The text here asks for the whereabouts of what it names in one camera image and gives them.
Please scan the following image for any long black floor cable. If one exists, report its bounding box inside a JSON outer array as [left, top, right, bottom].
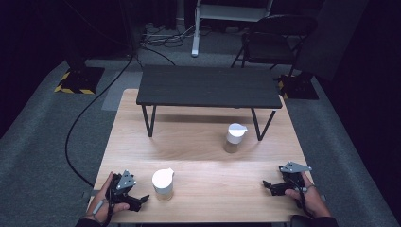
[[64, 46, 135, 187]]

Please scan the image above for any white cup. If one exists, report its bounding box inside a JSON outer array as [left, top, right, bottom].
[[151, 167, 175, 202], [223, 122, 249, 155]]

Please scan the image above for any person's right hand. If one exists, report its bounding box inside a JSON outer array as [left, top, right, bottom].
[[284, 171, 333, 219]]

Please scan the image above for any black folding chair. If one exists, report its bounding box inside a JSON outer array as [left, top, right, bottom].
[[230, 13, 319, 79]]

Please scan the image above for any black shelf with wire legs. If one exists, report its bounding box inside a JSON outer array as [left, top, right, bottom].
[[135, 64, 284, 142]]

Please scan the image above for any bundle of floor cables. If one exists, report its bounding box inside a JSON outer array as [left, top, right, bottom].
[[138, 21, 198, 49]]

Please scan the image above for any grey fabric panel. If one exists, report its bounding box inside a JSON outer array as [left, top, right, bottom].
[[295, 0, 370, 82]]

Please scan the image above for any white metal stand frame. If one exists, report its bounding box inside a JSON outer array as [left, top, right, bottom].
[[190, 0, 274, 58]]

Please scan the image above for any black yellow striped base plate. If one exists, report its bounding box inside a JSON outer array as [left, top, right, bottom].
[[277, 72, 320, 101], [53, 66, 106, 96]]

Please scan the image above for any black wrist strap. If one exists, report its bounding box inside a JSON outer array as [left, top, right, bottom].
[[297, 183, 317, 219]]

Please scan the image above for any person's left hand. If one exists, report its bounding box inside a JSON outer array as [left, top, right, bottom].
[[85, 171, 131, 223]]

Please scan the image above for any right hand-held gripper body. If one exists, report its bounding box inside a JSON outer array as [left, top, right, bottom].
[[270, 161, 313, 197]]

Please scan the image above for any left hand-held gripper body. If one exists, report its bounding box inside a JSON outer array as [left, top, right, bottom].
[[108, 169, 142, 212]]

